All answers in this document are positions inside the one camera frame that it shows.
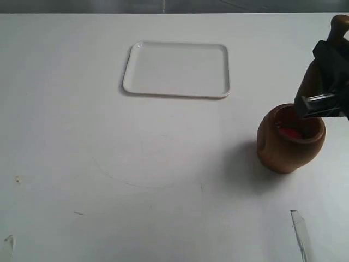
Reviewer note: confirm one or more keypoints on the clear tape strip left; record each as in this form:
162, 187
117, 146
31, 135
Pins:
7, 248

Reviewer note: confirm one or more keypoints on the clear tape strip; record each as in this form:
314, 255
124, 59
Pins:
302, 236
7, 248

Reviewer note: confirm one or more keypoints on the clear tape strip right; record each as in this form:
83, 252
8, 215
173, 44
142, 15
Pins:
302, 236

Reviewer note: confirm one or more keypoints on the white rectangular plastic tray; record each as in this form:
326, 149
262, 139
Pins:
174, 69

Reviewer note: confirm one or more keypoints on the brown wooden mortar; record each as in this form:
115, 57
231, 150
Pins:
282, 154

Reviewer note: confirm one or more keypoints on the brown wooden pestle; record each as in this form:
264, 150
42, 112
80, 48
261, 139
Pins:
338, 29

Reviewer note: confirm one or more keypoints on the red item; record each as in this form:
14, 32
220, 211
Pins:
291, 132

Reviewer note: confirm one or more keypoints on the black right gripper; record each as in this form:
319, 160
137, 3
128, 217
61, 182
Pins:
324, 88

